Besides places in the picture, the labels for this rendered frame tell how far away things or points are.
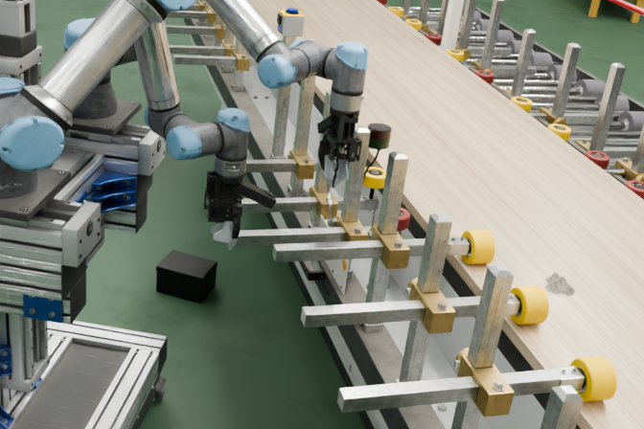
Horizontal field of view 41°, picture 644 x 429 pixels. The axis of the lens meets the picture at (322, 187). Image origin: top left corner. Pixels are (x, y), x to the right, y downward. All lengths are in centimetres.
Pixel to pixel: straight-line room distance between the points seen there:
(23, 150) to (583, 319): 121
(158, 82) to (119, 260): 181
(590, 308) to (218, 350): 157
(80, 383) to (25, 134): 117
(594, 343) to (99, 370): 151
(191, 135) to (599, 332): 98
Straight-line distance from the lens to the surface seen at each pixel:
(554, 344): 185
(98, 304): 341
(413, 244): 197
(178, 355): 314
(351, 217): 222
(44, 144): 171
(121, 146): 229
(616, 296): 209
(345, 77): 196
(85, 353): 281
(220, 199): 206
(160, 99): 199
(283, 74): 187
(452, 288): 215
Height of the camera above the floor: 187
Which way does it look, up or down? 25 degrees down
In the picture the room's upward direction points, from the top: 7 degrees clockwise
